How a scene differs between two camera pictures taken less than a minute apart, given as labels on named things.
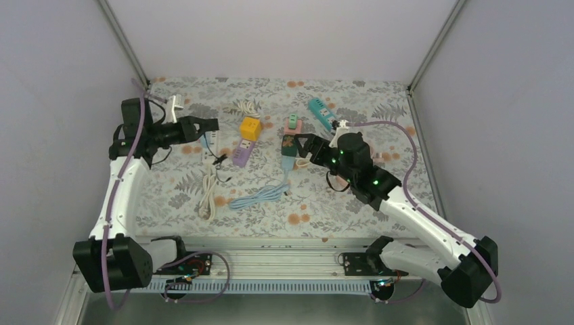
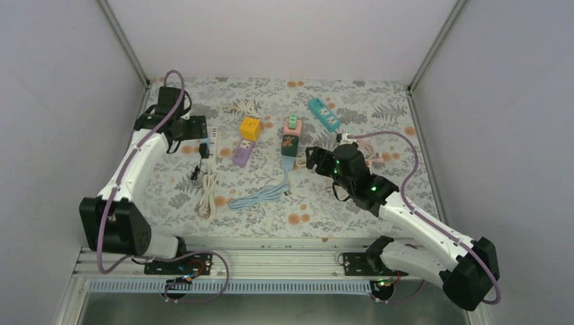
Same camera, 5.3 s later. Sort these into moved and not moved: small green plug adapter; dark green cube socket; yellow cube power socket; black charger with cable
Moved: black charger with cable
Not moved: small green plug adapter; dark green cube socket; yellow cube power socket
